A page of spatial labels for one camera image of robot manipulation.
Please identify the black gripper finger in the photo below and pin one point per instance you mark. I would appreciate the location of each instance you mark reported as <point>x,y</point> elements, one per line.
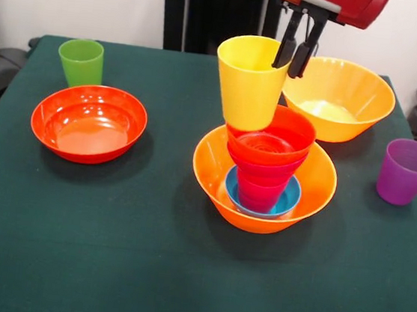
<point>287,44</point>
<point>305,54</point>

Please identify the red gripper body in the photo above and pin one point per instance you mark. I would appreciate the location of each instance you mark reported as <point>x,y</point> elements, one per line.
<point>353,7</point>

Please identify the yellow plastic cup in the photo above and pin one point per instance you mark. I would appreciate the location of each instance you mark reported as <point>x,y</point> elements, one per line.
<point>247,92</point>

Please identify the small red bowl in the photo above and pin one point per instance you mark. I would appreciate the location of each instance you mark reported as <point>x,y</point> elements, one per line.
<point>293,135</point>

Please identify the pink plastic bowl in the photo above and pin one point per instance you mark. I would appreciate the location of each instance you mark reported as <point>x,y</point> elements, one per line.
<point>264,166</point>

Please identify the blue plastic bowl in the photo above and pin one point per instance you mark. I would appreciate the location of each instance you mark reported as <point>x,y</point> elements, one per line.
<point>292,199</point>

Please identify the large orange bowl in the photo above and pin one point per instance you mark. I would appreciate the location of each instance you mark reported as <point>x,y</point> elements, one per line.
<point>210,171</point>
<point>344,88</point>

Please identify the pink plastic cup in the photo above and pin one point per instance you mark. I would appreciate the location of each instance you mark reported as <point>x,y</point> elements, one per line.
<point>258,195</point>

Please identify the purple plastic cup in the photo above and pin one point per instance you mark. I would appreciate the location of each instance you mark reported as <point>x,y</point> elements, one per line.
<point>403,178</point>

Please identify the green plastic cup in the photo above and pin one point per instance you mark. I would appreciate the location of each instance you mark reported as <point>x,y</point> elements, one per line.
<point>79,62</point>

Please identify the wide red bowl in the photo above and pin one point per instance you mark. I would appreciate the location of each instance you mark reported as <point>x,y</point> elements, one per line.
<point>88,123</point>

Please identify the dark green tablecloth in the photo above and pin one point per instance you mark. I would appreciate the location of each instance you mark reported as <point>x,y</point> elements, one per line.
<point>193,293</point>

